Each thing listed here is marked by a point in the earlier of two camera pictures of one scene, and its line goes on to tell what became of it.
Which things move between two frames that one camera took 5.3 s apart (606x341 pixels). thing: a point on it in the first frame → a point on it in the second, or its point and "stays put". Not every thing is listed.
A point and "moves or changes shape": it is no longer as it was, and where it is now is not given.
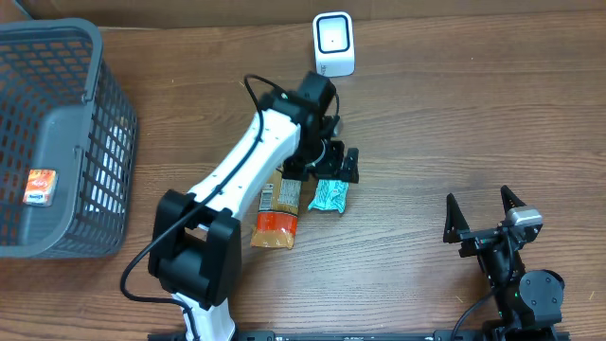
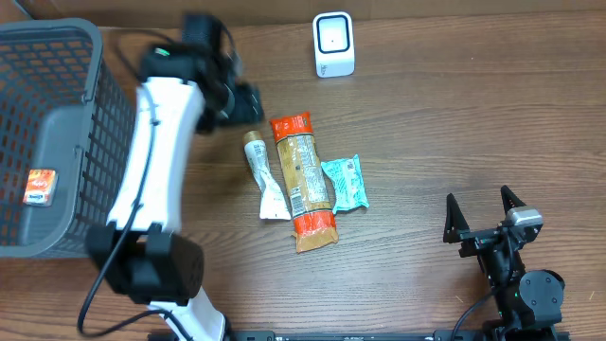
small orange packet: [40, 187] stays put
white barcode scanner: [333, 40] stays put
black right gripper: [467, 239] stays put
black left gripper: [329, 168] → [240, 108]
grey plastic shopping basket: [69, 144] stays put
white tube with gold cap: [108, 192] → [274, 201]
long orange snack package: [277, 216] → [306, 182]
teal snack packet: [331, 194] moves or changes shape
